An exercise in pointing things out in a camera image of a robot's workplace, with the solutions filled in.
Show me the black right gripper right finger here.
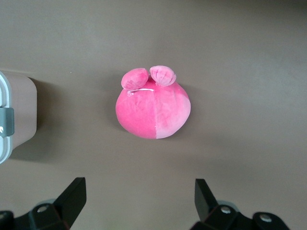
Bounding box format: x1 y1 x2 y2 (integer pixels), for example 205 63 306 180
189 178 291 230

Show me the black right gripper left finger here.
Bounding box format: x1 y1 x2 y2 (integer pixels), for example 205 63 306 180
0 177 87 230

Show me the white plastic box lid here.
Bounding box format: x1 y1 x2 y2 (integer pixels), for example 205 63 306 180
0 70 13 165

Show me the grey lid latch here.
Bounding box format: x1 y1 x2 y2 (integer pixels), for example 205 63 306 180
0 107 15 138

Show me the pinkish brown storage box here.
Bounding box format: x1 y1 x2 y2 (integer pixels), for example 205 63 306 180
2 71 38 151

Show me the pink round plush toy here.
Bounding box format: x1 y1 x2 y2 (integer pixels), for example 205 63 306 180
115 65 192 140

